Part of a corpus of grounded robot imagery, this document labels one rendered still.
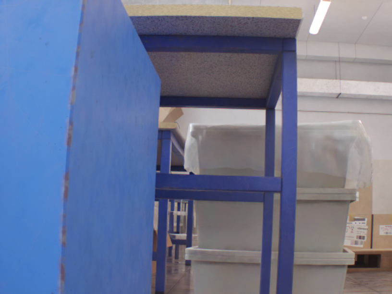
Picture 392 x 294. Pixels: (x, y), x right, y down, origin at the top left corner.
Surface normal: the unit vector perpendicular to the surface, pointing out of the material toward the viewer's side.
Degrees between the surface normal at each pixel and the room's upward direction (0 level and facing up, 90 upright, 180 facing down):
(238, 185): 90
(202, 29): 180
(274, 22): 180
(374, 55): 90
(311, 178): 96
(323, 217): 96
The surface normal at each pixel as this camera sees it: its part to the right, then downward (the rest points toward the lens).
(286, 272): -0.07, -0.15
